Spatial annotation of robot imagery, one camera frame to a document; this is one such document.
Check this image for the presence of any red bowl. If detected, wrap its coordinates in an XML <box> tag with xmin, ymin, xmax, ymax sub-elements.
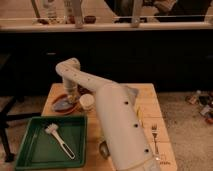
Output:
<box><xmin>51</xmin><ymin>94</ymin><xmax>77</xmax><ymax>115</ymax></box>

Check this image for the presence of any grey towel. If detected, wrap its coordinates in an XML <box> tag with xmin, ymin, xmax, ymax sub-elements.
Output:
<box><xmin>53</xmin><ymin>101</ymin><xmax>73</xmax><ymax>112</ymax></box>

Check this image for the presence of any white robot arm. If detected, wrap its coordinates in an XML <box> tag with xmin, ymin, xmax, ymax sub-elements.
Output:
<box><xmin>56</xmin><ymin>58</ymin><xmax>161</xmax><ymax>171</ymax></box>

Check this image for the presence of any white cup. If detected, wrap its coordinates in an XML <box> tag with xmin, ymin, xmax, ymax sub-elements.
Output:
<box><xmin>79</xmin><ymin>94</ymin><xmax>95</xmax><ymax>111</ymax></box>

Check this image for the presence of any white dish brush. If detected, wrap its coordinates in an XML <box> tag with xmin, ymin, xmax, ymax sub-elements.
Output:
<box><xmin>45</xmin><ymin>123</ymin><xmax>75</xmax><ymax>160</ymax></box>

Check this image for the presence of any black office chair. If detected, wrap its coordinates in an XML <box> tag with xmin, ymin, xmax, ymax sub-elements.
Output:
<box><xmin>0</xmin><ymin>53</ymin><xmax>43</xmax><ymax>163</ymax></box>

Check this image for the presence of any green plastic tray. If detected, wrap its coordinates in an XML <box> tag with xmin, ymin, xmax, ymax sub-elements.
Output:
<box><xmin>15</xmin><ymin>115</ymin><xmax>87</xmax><ymax>171</ymax></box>

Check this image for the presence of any silver fork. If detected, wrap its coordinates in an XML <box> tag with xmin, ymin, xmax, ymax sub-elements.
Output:
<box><xmin>151</xmin><ymin>124</ymin><xmax>160</xmax><ymax>161</ymax></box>

